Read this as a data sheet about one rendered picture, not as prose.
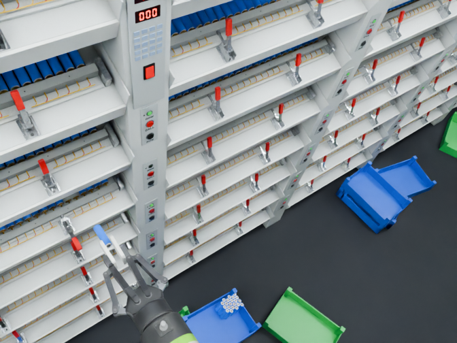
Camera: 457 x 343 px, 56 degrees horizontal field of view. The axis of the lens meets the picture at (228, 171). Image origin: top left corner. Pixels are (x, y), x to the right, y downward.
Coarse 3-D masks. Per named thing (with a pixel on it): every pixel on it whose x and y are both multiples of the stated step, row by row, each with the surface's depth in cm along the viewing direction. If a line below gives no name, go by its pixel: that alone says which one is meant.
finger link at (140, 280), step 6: (126, 258) 95; (132, 258) 95; (132, 264) 94; (132, 270) 93; (138, 270) 93; (138, 276) 92; (138, 282) 92; (144, 282) 91; (144, 288) 90; (150, 294) 89
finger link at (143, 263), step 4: (136, 256) 95; (140, 256) 95; (140, 260) 94; (144, 260) 95; (140, 264) 96; (144, 264) 94; (148, 264) 94; (144, 268) 94; (148, 268) 93; (152, 268) 93; (148, 272) 94; (152, 272) 93; (156, 272) 93; (152, 276) 93; (156, 276) 92; (160, 276) 92; (164, 276) 92; (156, 280) 93; (160, 280) 92; (164, 280) 92; (168, 284) 93
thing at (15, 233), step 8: (112, 184) 114; (96, 192) 112; (104, 192) 113; (80, 200) 110; (88, 200) 111; (96, 200) 112; (64, 208) 108; (72, 208) 109; (48, 216) 107; (56, 216) 107; (24, 224) 104; (32, 224) 105; (40, 224) 105; (8, 232) 103; (16, 232) 103; (24, 232) 104; (0, 240) 102; (8, 240) 103; (0, 248) 102; (8, 248) 103
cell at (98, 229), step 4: (96, 228) 101; (100, 228) 101; (96, 232) 101; (100, 232) 100; (104, 232) 101; (100, 236) 100; (104, 236) 99; (104, 240) 99; (108, 240) 99; (108, 244) 99
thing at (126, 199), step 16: (112, 176) 116; (128, 192) 117; (96, 208) 113; (112, 208) 114; (128, 208) 118; (16, 224) 106; (80, 224) 111; (96, 224) 113; (32, 240) 106; (48, 240) 107; (64, 240) 110; (0, 256) 103; (16, 256) 104; (32, 256) 106; (0, 272) 104
